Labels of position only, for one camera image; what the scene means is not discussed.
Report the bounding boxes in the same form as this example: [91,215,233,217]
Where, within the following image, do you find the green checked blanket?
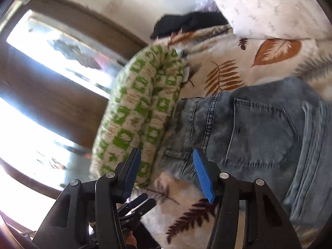
[89,44,191,190]

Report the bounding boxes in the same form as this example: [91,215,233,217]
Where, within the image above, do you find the white printed pillow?
[205,0,328,41]

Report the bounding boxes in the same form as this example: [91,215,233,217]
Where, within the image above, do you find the light blue denim pants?
[159,75,332,239]

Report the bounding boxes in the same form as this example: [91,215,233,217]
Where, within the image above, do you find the leaf-printed fleece blanket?
[140,24,332,249]

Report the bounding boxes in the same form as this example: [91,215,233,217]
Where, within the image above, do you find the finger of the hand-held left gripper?
[128,193,148,211]
[124,198,156,220]

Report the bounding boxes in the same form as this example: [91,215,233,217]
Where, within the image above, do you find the wooden framed window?
[0,0,151,208]

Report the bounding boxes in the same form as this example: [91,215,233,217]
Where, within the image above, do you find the black cloth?
[150,11,230,39]

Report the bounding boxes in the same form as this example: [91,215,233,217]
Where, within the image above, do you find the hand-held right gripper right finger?
[193,148,301,249]

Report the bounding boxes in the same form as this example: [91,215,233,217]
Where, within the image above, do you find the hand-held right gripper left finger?
[32,148,142,249]

